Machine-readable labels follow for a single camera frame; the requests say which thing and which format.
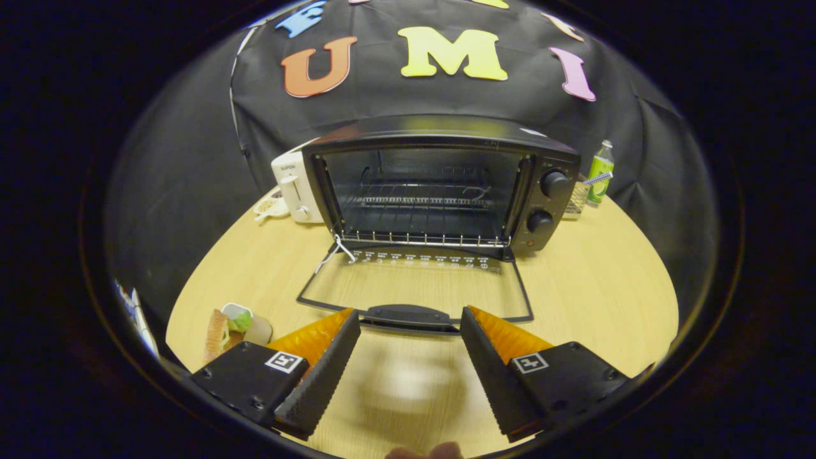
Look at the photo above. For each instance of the white bread sandwich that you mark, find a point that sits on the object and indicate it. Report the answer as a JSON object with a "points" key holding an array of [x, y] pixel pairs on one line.
{"points": [[217, 335]]}

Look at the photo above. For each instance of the blue striped stick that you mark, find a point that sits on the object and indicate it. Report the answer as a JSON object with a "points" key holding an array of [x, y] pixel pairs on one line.
{"points": [[599, 178]]}

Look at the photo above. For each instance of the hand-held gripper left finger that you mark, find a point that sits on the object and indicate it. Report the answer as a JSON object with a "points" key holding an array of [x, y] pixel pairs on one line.
{"points": [[322, 382]]}

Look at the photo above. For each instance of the coloured printed packets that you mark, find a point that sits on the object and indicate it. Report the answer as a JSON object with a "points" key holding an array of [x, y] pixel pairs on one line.
{"points": [[137, 312]]}

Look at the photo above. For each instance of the green plastic bottle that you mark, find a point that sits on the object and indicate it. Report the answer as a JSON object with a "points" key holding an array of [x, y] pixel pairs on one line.
{"points": [[600, 171]]}

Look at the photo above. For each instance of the small white dish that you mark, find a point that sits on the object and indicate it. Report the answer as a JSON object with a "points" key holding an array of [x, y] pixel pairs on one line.
{"points": [[271, 207]]}

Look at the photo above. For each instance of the white slot toaster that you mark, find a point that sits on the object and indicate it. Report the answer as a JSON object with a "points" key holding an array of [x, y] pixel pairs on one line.
{"points": [[293, 191]]}

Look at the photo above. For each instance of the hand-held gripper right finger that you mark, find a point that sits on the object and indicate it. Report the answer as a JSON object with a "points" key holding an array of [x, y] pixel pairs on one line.
{"points": [[497, 382]]}

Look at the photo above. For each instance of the black toaster oven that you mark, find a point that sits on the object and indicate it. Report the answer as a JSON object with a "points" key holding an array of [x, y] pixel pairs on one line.
{"points": [[440, 131]]}

